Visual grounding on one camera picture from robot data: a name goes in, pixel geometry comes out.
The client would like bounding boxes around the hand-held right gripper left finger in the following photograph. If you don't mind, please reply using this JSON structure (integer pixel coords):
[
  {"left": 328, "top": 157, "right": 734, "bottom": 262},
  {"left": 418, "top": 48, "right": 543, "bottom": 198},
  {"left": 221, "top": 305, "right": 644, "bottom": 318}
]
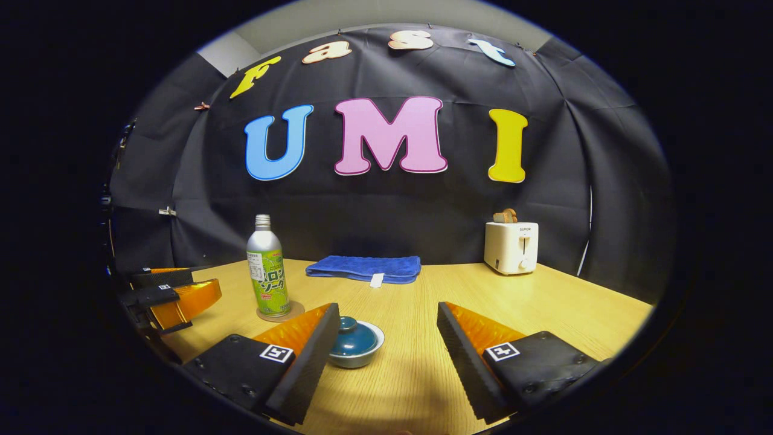
[{"left": 181, "top": 302, "right": 342, "bottom": 427}]

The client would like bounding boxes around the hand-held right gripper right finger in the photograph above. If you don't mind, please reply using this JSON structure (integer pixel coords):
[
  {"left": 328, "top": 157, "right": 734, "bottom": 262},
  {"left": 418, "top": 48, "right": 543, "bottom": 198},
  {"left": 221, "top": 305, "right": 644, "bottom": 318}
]
[{"left": 436, "top": 301, "right": 611, "bottom": 425}]

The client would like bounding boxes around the teal teacup lid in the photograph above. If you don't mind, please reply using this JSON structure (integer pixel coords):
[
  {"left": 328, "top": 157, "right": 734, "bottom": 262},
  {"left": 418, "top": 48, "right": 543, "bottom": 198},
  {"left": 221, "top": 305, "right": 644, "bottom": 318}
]
[{"left": 330, "top": 316, "right": 379, "bottom": 357}]

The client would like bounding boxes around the round brown coaster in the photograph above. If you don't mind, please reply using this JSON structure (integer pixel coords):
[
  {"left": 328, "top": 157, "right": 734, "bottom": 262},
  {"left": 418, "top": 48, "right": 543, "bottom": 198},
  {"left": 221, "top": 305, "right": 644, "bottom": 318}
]
[{"left": 256, "top": 300, "right": 306, "bottom": 323}]

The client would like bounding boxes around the white teacup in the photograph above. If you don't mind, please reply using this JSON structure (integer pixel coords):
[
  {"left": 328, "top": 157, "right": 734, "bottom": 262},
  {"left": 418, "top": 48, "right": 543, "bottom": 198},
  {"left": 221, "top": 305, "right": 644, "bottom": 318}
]
[{"left": 328, "top": 320, "right": 385, "bottom": 369}]

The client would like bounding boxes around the silver green-label water bottle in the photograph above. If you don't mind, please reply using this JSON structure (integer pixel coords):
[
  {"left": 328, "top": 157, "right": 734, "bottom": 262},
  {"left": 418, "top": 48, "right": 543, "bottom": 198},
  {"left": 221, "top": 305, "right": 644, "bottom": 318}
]
[{"left": 246, "top": 214, "right": 292, "bottom": 318}]

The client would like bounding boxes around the folded blue towel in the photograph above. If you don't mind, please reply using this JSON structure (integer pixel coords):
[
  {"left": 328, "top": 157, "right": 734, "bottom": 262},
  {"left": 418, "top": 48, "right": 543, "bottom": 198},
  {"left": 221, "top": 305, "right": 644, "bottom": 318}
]
[{"left": 305, "top": 255, "right": 422, "bottom": 285}]

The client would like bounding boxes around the white toaster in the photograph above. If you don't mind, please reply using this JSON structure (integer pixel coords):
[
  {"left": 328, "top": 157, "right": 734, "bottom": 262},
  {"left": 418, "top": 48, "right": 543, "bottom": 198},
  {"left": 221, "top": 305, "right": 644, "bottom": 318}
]
[{"left": 484, "top": 221, "right": 539, "bottom": 276}]

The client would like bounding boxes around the black backdrop cloth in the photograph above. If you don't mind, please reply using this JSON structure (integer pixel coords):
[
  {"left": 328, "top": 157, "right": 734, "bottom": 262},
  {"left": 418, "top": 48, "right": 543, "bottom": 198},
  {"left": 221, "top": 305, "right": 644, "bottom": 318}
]
[{"left": 107, "top": 24, "right": 674, "bottom": 303}]

